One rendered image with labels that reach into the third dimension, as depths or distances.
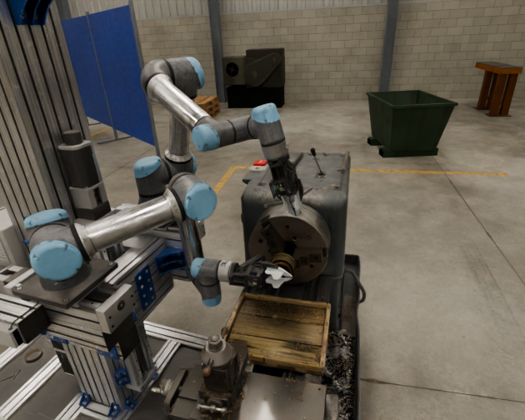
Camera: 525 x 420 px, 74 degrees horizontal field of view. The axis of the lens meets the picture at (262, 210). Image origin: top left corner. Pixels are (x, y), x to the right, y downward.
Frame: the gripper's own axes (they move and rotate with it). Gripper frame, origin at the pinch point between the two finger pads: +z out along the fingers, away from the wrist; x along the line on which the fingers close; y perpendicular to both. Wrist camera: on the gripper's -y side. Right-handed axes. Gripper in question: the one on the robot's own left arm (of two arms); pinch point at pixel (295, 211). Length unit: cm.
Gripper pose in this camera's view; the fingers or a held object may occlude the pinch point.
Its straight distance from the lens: 115.8
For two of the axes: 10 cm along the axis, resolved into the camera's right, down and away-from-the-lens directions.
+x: 9.3, -1.6, -3.4
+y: -2.4, 4.5, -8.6
